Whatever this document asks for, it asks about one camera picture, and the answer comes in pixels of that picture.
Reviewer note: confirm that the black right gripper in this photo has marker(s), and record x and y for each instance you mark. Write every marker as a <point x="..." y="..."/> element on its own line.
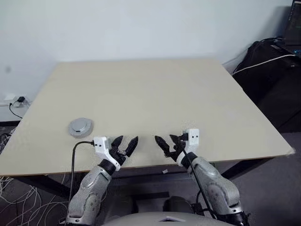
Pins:
<point x="175" y="153"/>

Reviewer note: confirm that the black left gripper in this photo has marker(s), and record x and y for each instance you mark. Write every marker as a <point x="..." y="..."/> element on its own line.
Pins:
<point x="118" y="156"/>

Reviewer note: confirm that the motor stator with copper windings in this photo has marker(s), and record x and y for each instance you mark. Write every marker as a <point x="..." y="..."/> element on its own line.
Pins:
<point x="89" y="131"/>

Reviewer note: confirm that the silver round rotor disc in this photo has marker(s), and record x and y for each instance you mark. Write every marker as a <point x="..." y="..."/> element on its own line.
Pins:
<point x="80" y="124"/>

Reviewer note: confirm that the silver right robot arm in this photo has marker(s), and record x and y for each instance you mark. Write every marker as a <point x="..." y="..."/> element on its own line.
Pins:
<point x="216" y="186"/>

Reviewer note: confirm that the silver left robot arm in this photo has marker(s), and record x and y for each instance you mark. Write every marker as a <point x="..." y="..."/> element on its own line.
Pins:
<point x="89" y="188"/>

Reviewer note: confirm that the small white tag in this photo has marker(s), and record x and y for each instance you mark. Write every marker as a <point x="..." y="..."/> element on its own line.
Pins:
<point x="165" y="171"/>

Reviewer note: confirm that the dark rounded shape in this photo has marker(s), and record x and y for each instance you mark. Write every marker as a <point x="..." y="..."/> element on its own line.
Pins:
<point x="178" y="203"/>

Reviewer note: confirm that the grey robot torso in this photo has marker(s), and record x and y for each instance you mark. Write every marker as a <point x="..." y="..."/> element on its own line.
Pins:
<point x="145" y="219"/>

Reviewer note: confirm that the black bag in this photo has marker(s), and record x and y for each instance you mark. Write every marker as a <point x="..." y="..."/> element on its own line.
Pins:
<point x="265" y="87"/>

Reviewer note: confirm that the black power adapter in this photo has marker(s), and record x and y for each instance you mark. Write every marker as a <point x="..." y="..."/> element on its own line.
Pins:
<point x="21" y="99"/>

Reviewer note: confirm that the black open laptop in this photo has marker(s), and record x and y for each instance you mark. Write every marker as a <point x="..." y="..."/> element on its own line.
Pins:
<point x="294" y="23"/>

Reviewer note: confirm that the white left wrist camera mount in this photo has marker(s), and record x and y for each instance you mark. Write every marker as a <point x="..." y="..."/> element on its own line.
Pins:
<point x="101" y="143"/>

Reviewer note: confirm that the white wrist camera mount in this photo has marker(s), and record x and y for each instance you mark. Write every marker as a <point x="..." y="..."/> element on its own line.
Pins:
<point x="193" y="137"/>
<point x="101" y="143"/>

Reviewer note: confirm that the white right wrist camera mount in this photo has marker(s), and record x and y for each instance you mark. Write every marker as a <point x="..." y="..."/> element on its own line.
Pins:
<point x="193" y="137"/>

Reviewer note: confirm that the black metal table frame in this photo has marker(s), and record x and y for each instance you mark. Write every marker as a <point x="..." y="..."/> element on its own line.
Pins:
<point x="42" y="183"/>

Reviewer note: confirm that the white wall power outlet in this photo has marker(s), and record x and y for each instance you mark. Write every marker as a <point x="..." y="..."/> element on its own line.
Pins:
<point x="9" y="97"/>

